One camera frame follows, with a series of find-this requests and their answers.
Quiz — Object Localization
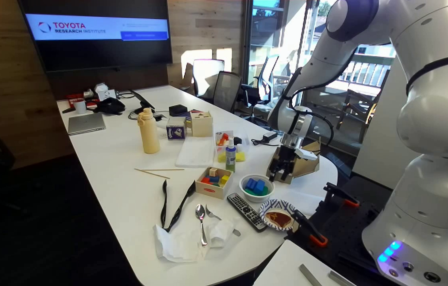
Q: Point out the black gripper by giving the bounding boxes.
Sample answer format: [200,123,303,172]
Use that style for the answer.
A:
[266,144,301,186]

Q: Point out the brown cardboard box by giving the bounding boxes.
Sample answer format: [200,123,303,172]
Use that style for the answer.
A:
[266,139,322,186]

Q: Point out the wooden tray box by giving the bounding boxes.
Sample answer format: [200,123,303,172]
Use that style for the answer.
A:
[195,166,235,201]

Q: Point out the small beige carton box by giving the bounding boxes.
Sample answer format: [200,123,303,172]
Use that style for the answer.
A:
[182,110,214,139]

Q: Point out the blue wooden block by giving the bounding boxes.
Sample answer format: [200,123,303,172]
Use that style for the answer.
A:
[244,178,268,198]

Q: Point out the blue patterned paper plate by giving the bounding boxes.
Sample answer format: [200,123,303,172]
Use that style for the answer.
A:
[257,198,301,236]

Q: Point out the white round bowl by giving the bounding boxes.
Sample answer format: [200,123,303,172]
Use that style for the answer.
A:
[238,174,276,204]

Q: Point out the brown hot dog food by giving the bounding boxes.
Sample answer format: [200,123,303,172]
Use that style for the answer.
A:
[265,210,293,229]

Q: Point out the yellow sponge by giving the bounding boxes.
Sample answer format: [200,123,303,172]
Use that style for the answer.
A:
[215,150,247,164]

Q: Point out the gray remote control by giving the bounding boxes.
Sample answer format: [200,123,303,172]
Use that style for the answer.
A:
[225,193,268,234]

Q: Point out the black clamp orange tips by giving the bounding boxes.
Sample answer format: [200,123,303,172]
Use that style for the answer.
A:
[322,182,362,210]
[292,209,330,250]

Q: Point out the clear plastic bag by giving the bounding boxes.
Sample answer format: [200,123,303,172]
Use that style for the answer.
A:
[212,131,235,153]

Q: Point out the metal spoon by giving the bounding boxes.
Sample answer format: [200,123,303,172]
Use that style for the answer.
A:
[193,204,209,248]

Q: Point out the gray mesh office chair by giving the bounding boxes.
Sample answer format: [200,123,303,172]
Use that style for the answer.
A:
[201,70,243,113]

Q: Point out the black plastic tongs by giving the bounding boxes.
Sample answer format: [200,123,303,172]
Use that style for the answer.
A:
[158,178,196,234]

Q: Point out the small dark cube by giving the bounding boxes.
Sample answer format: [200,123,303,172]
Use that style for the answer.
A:
[165,124,187,142]

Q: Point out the small black case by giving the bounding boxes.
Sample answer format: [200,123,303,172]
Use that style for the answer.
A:
[168,104,188,118]

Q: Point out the white paper napkin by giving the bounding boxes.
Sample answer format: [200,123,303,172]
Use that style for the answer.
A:
[152,212,236,266]

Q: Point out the wooden chopstick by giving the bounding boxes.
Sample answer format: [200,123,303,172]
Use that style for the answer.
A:
[133,167,171,182]

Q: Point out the dark office chair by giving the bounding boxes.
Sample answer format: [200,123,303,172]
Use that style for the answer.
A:
[181,62,198,97]

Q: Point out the beige squeeze bottle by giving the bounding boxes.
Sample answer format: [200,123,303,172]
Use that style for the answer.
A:
[136,107,161,156]

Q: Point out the black pouch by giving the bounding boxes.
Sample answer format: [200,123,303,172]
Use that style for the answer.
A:
[95,97,127,117]

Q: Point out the white crumpled object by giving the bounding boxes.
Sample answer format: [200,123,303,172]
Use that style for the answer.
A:
[93,83,117,102]

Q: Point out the gray closed laptop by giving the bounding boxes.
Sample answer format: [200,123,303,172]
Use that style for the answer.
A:
[66,112,106,137]

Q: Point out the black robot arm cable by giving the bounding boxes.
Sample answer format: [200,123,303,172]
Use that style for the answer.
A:
[265,47,360,150]

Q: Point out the wall television screen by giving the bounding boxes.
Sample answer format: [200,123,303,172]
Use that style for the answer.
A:
[15,0,173,74]

